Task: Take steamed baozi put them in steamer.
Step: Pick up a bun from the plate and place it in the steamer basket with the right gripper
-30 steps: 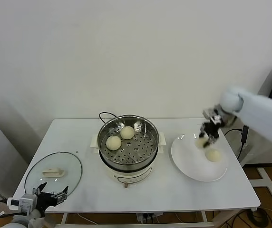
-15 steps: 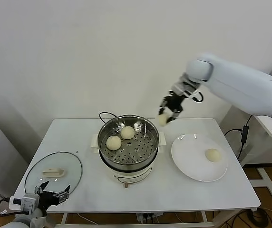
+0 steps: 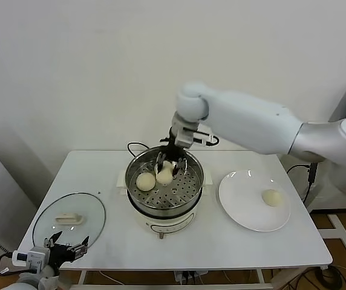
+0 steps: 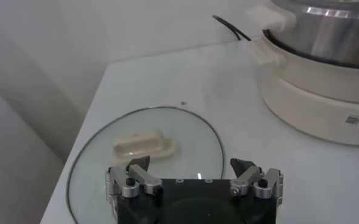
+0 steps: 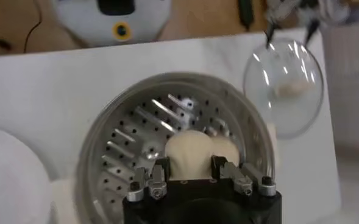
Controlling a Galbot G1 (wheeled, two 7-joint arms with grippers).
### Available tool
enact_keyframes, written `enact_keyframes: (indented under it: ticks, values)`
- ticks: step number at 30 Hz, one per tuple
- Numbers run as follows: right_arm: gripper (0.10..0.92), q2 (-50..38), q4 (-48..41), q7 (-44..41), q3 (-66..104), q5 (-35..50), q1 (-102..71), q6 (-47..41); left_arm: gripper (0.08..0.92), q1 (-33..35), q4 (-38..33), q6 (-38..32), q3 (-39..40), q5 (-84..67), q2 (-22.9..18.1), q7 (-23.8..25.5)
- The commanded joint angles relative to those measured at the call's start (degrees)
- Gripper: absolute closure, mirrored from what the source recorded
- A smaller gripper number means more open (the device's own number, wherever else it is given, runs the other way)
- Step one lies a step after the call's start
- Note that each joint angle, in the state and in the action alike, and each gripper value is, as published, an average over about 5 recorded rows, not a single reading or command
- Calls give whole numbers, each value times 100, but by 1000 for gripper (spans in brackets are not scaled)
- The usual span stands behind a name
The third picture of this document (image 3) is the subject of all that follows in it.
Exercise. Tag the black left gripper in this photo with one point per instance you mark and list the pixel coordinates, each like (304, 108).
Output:
(60, 254)

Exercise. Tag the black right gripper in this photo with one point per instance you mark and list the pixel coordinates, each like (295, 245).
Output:
(171, 151)

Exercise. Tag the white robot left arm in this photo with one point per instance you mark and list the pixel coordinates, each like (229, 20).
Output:
(31, 282)

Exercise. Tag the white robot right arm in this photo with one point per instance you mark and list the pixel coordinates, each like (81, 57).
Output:
(251, 121)

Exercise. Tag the perforated steel steamer basket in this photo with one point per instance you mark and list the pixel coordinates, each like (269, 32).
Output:
(179, 193)

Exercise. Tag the cream electric cooker base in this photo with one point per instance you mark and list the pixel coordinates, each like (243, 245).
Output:
(167, 226)

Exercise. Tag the white round plate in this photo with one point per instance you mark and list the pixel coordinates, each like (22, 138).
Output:
(236, 199)

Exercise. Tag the white power strip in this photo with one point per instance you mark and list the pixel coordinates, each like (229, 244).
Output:
(191, 275)

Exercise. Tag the white side table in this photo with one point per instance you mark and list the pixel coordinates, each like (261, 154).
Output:
(337, 226)

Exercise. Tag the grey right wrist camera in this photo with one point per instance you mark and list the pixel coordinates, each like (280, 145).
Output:
(183, 139)

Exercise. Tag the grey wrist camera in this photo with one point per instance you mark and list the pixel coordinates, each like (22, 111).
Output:
(37, 256)
(183, 139)

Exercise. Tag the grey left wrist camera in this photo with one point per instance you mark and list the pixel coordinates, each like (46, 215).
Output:
(37, 256)

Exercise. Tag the white table leg frame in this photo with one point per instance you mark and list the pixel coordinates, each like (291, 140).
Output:
(82, 276)

